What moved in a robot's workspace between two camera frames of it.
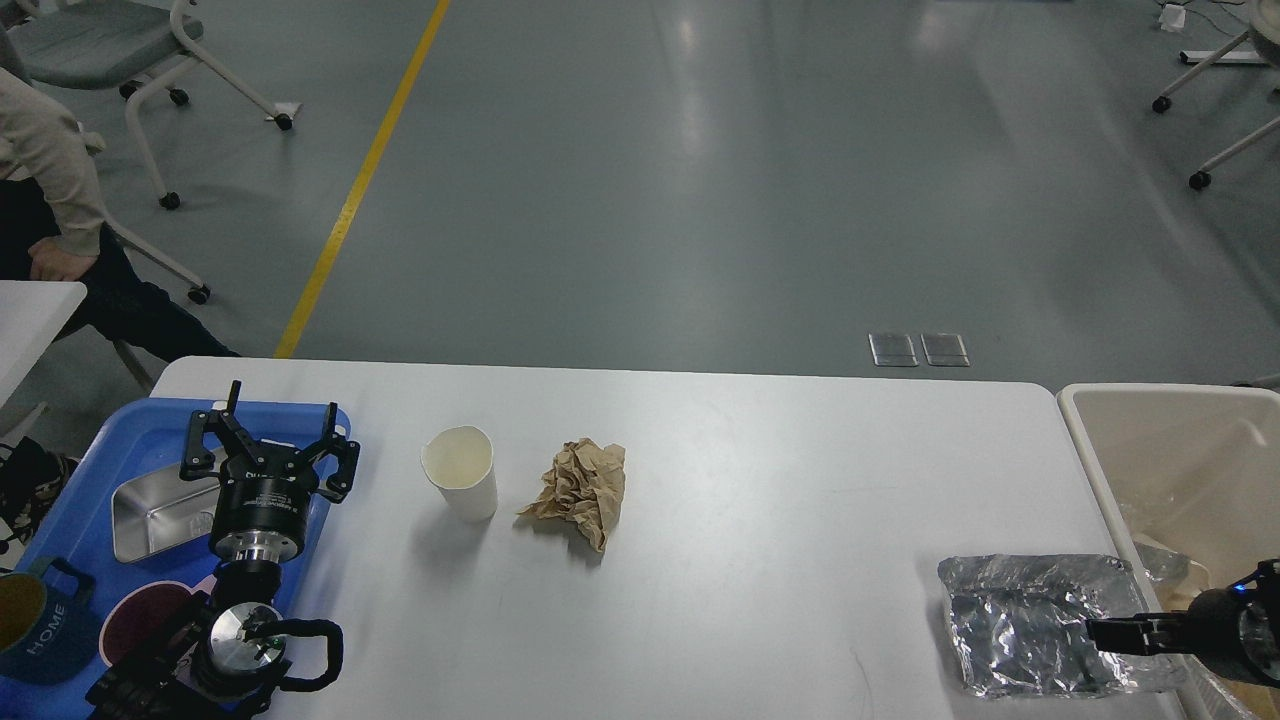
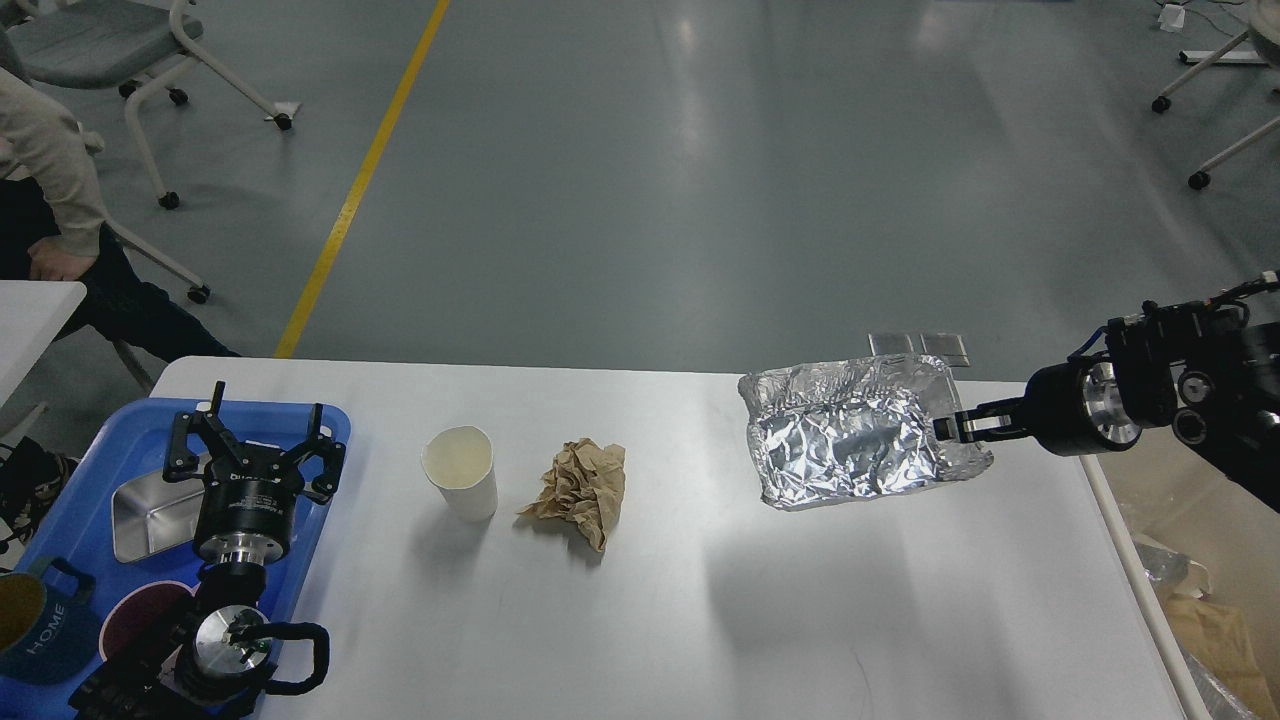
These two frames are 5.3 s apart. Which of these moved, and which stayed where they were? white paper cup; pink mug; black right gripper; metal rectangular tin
Moved: black right gripper
Stayed: metal rectangular tin; white paper cup; pink mug
